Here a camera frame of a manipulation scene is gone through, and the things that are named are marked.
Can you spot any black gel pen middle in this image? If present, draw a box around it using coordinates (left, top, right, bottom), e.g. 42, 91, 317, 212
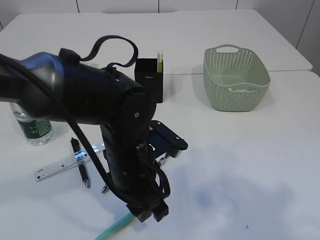
101, 185, 109, 194

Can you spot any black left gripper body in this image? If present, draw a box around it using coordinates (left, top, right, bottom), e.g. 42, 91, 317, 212
103, 139, 170, 212

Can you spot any grey-green woven plastic basket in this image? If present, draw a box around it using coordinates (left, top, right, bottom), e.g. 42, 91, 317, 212
203, 44, 271, 112

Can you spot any yellow utility knife pen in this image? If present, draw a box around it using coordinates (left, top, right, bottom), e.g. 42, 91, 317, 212
157, 49, 163, 73

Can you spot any black gel pen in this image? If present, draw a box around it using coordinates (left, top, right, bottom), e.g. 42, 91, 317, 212
156, 153, 171, 167
101, 185, 109, 194

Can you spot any black square pen holder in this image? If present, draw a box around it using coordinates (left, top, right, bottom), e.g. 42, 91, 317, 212
134, 58, 164, 104

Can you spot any clear plastic ruler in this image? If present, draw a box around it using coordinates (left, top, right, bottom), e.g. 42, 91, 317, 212
34, 149, 91, 182

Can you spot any mint green pen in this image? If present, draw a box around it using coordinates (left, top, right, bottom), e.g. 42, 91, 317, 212
95, 213, 134, 240

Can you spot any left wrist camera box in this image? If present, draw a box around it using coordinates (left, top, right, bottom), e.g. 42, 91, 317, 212
148, 120, 188, 159

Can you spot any black pen under ruler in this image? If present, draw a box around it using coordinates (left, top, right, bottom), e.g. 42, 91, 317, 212
70, 137, 91, 189

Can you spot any pale green glass plate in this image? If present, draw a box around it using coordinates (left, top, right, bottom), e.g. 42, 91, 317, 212
87, 62, 103, 69

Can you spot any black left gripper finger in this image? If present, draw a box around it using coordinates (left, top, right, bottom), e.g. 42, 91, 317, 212
130, 208, 152, 223
152, 201, 169, 222

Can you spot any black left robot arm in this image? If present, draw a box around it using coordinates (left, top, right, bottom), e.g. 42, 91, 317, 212
0, 49, 174, 222

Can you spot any yellow packaging paper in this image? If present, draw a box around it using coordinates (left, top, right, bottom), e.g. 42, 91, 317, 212
228, 84, 257, 93

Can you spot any clear plastic water bottle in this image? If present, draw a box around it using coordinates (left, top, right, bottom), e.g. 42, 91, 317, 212
9, 102, 54, 146

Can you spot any black gel pen right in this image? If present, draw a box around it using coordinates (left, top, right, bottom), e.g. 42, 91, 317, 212
156, 153, 171, 167

